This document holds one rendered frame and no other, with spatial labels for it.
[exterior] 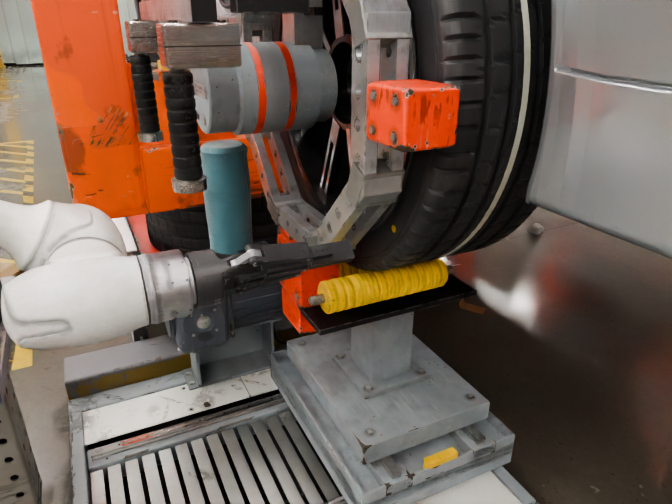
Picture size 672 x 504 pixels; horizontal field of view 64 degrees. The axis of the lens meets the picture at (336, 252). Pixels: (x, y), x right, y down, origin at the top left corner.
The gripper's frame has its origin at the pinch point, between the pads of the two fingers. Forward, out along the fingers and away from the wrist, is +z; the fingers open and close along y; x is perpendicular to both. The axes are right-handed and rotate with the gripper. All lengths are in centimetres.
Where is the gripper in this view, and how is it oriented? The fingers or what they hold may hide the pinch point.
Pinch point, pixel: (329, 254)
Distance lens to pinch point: 78.4
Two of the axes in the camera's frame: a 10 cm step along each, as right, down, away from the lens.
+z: 9.0, -1.7, 4.0
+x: -3.1, -9.0, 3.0
